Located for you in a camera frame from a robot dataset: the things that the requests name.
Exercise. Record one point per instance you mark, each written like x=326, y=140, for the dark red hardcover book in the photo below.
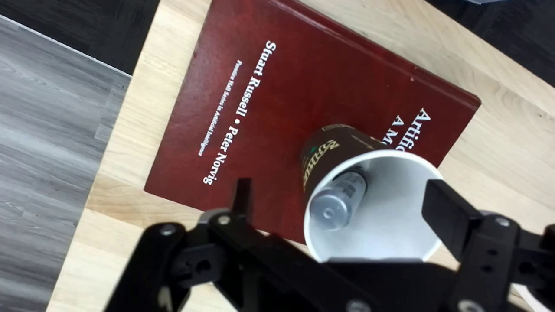
x=278, y=115

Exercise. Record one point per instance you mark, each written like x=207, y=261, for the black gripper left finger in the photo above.
x=243, y=199

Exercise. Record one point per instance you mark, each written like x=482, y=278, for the grey marker pen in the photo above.
x=339, y=202

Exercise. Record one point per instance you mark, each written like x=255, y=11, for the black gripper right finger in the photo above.
x=451, y=212

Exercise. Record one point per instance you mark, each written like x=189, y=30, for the brown paper mug cup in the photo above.
x=392, y=219

